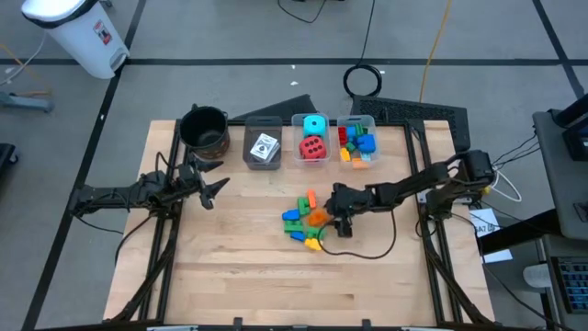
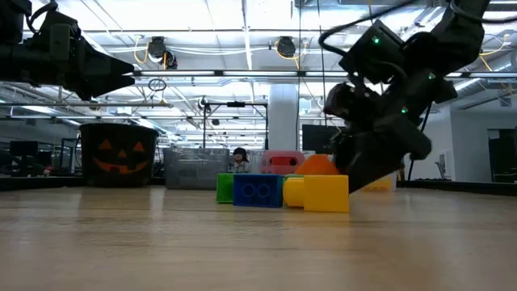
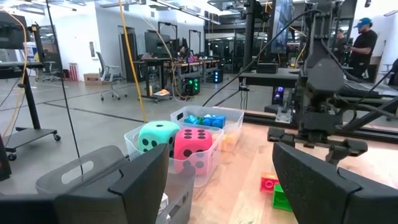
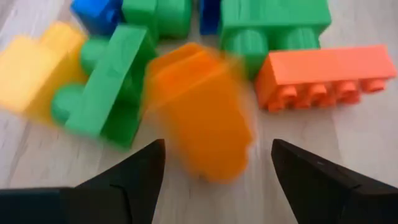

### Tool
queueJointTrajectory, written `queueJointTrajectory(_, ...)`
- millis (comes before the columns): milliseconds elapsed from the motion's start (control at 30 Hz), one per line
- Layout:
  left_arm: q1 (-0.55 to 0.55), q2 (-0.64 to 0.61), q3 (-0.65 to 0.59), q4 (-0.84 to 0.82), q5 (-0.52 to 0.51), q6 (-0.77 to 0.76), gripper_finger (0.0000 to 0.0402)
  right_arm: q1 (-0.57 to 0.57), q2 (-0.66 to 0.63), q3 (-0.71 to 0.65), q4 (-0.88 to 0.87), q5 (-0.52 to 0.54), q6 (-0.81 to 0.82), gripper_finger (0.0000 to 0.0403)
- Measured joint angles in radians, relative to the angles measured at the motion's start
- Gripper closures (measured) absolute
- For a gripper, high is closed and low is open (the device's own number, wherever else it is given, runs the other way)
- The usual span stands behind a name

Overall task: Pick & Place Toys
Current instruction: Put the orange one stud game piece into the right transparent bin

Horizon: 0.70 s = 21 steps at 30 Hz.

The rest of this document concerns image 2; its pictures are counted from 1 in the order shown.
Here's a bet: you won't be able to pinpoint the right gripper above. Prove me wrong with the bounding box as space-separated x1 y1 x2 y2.
322 69 460 194

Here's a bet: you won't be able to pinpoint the black background monitor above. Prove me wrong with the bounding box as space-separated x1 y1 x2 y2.
301 124 344 154

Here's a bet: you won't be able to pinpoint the red foam die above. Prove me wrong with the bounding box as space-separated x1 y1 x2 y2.
260 150 306 175

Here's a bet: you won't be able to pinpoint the ceiling cable reel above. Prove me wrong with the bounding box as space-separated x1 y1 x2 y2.
275 36 298 58
145 36 179 70

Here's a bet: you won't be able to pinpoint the smoky grey plastic bin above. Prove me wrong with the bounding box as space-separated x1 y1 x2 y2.
162 147 231 191

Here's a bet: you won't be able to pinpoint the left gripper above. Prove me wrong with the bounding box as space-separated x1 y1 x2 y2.
38 11 137 101

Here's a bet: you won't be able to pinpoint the black stand frame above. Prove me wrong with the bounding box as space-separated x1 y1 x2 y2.
201 100 270 150

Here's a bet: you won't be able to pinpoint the clear plastic storage bin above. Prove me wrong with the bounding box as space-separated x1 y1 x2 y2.
248 149 309 176

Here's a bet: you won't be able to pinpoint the background desks with monitors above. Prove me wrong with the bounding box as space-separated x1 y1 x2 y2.
0 139 82 179

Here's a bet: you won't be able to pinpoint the small blue toy brick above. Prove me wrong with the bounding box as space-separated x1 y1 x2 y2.
233 173 284 209

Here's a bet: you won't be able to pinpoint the black pumpkin face bucket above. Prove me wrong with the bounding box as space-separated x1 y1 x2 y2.
79 122 160 188

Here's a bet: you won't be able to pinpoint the ceiling light strip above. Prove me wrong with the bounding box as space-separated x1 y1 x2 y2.
132 70 352 78

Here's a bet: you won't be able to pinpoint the person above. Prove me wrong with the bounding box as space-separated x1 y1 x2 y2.
232 146 251 174

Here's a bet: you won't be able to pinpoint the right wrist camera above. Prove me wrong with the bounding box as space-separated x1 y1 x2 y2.
338 19 410 85

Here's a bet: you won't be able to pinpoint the yellow toy brick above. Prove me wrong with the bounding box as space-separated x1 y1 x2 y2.
361 175 393 192
282 174 351 213

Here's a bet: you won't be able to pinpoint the orange arch toy brick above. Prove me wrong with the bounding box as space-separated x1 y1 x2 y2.
294 154 341 176

